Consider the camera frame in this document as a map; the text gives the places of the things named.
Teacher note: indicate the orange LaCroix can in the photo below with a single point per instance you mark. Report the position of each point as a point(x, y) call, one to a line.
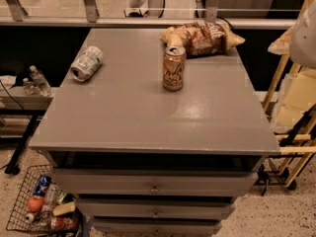
point(173, 67)

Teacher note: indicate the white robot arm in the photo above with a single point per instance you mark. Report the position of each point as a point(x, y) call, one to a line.
point(302, 47)

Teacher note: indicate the white green 7up can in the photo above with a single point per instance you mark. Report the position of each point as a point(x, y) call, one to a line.
point(84, 67)

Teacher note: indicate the blue soda can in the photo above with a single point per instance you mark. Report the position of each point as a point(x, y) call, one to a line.
point(42, 185)

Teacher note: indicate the gray drawer cabinet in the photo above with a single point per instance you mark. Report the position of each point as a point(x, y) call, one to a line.
point(124, 119)

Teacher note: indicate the brown chip bag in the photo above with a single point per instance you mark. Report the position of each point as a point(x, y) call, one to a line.
point(201, 38)

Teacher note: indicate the top drawer front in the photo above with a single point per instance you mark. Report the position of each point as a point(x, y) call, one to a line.
point(154, 183)

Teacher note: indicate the drawer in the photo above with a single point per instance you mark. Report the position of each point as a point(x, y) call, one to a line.
point(157, 227)
point(154, 183)
point(157, 209)

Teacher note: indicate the tall clear water bottle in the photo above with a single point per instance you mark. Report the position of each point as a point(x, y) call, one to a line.
point(40, 81)

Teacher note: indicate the middle drawer front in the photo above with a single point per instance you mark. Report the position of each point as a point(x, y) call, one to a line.
point(157, 209)

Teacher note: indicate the bottom drawer front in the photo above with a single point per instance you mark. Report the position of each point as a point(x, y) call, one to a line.
point(157, 227)

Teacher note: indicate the yellow sponge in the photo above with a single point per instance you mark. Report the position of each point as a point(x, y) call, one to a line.
point(64, 208)

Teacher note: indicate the short clear water bottle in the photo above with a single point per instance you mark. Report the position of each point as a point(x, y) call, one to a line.
point(30, 87)

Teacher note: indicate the clear plastic bottle in basket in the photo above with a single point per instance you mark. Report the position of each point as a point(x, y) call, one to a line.
point(50, 201)

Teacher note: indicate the gray side table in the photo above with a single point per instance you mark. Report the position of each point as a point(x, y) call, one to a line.
point(16, 103)

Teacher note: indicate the red snack bag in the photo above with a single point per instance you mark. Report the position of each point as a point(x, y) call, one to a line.
point(63, 223)

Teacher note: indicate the red apple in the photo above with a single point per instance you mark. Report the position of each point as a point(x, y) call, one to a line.
point(35, 203)

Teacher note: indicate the black wire basket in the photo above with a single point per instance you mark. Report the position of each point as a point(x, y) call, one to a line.
point(38, 227)

